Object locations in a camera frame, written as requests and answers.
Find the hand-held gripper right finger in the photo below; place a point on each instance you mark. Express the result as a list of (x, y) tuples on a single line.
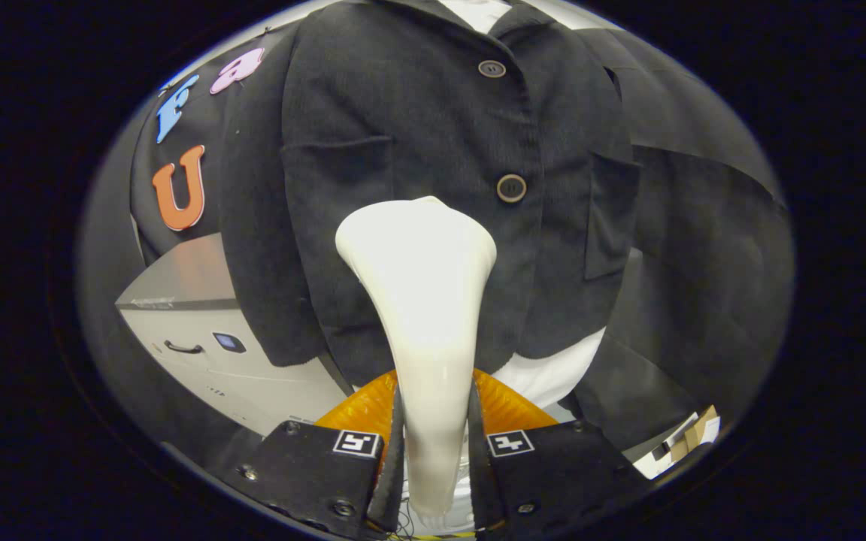
[(561, 473)]

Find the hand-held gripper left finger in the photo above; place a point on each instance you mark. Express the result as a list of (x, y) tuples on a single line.
[(305, 466)]

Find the white garment steamer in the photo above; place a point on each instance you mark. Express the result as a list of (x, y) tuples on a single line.
[(422, 300)]

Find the black button jacket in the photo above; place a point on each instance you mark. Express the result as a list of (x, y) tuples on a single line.
[(418, 113)]

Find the white mannequin torso stand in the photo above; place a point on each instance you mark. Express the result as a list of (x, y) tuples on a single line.
[(549, 372)]

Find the brown cardboard box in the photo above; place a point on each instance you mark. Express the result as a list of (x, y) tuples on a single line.
[(692, 436)]

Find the grey drawer cabinet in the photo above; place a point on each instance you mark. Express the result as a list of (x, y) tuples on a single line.
[(192, 282)]

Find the black backdrop cloth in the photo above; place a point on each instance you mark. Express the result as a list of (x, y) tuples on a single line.
[(704, 240)]

